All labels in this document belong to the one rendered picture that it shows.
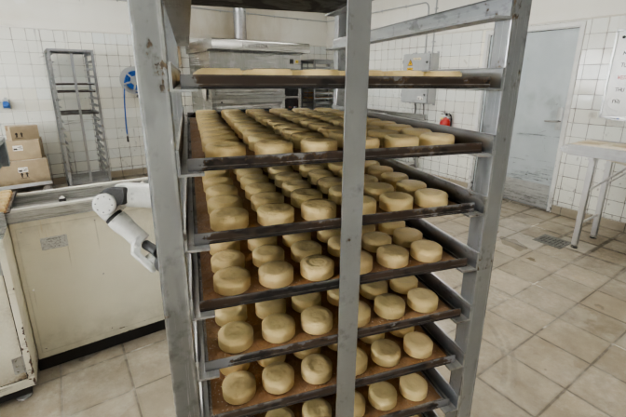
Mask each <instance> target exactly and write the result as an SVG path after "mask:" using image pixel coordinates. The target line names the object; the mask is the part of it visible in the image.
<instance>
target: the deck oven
mask: <svg viewBox="0 0 626 417"><path fill-rule="evenodd" d="M185 51H186V54H188V56H189V68H190V74H193V73H194V72H195V71H196V70H198V69H201V68H237V69H240V70H241V71H246V70H253V69H291V70H301V55H303V54H306V53H310V44H300V43H285V42H271V41H256V40H242V39H228V38H213V37H210V38H206V39H202V40H198V41H195V42H191V43H189V47H185ZM192 102H193V113H195V112H196V111H197V110H215V111H216V112H221V111H222V110H230V109H235V110H240V111H241V112H242V111H246V110H247V109H264V110H265V111H269V110H270V109H287V110H291V109H293V108H301V88H253V89H207V100H206V101H205V100H204V98H203V95H202V89H199V90H198V92H192Z"/></svg>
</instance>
